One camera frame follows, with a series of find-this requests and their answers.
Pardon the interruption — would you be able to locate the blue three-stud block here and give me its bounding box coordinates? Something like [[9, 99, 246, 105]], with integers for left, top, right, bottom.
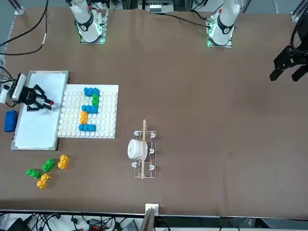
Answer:
[[78, 124, 97, 132], [81, 104, 99, 115], [83, 87, 101, 97]]

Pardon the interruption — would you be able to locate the silver framed whiteboard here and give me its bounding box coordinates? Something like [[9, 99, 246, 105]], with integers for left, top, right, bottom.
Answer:
[[11, 70, 70, 151]]

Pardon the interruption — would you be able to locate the white studded baseplate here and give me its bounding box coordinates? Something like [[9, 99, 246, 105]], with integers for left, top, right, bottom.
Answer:
[[57, 84, 119, 139]]

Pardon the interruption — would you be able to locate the black power adapter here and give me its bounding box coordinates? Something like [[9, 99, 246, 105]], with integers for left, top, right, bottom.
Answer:
[[6, 218, 31, 231]]

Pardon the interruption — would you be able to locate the aluminium camera post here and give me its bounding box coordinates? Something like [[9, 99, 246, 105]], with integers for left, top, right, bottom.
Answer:
[[139, 203, 160, 231]]

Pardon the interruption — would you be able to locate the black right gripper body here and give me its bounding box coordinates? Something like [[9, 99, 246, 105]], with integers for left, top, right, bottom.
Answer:
[[18, 86, 37, 106]]

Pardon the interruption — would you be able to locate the black base cable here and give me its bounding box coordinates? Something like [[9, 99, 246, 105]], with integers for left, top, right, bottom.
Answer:
[[154, 11, 210, 28]]

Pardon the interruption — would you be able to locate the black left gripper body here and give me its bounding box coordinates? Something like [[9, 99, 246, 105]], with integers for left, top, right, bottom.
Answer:
[[290, 45, 308, 67]]

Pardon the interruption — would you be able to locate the aluminium frame profile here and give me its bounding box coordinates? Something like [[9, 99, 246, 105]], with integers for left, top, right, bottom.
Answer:
[[14, 0, 26, 15], [290, 0, 308, 23]]

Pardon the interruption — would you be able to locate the white cup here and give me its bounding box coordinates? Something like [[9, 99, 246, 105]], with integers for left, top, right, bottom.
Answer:
[[127, 139, 148, 161]]

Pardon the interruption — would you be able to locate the red black power device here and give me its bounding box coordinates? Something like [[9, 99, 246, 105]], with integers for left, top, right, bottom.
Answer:
[[88, 220, 102, 231]]

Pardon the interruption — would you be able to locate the blue whiteboard eraser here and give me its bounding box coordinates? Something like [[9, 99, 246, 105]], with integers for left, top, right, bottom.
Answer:
[[4, 110, 19, 133]]

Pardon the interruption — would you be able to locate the yellow two-stud block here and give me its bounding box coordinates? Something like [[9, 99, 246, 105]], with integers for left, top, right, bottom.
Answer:
[[36, 173, 52, 190], [57, 154, 70, 170], [79, 111, 90, 125]]

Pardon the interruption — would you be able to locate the wooden rod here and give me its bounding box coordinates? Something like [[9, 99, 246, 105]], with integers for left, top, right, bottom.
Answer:
[[141, 119, 147, 180]]

